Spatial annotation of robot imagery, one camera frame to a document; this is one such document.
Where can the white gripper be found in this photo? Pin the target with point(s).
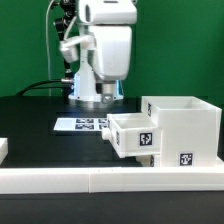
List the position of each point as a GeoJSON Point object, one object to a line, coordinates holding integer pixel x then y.
{"type": "Point", "coordinates": [110, 58]}

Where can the white drawer box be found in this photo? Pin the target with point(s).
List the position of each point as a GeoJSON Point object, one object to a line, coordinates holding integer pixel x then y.
{"type": "Point", "coordinates": [146, 161]}
{"type": "Point", "coordinates": [132, 134]}

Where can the white front drawer box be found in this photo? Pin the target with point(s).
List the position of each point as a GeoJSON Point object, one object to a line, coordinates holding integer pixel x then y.
{"type": "Point", "coordinates": [146, 161]}

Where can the white drawer cabinet frame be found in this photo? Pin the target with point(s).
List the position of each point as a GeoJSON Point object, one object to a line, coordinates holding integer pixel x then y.
{"type": "Point", "coordinates": [190, 130]}

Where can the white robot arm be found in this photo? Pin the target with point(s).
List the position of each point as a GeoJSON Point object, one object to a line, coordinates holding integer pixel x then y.
{"type": "Point", "coordinates": [87, 84]}

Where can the marker sheet on table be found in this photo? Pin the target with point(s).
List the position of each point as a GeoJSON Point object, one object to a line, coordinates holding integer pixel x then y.
{"type": "Point", "coordinates": [80, 124]}

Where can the white left fence piece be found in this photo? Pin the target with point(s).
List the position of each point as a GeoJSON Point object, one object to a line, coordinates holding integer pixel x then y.
{"type": "Point", "coordinates": [3, 149]}

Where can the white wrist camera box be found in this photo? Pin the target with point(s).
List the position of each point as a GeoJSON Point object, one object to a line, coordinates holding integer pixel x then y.
{"type": "Point", "coordinates": [94, 12]}

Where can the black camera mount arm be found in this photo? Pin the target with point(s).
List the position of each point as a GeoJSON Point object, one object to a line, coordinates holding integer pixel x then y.
{"type": "Point", "coordinates": [69, 12]}

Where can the white front fence rail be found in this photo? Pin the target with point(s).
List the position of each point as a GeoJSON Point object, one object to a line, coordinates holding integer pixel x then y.
{"type": "Point", "coordinates": [92, 180]}

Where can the white fence rail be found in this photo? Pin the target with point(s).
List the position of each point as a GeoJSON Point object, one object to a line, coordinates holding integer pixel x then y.
{"type": "Point", "coordinates": [92, 180]}
{"type": "Point", "coordinates": [219, 162]}

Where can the white right fence rail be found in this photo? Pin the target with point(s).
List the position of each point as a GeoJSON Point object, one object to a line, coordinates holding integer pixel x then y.
{"type": "Point", "coordinates": [219, 162]}

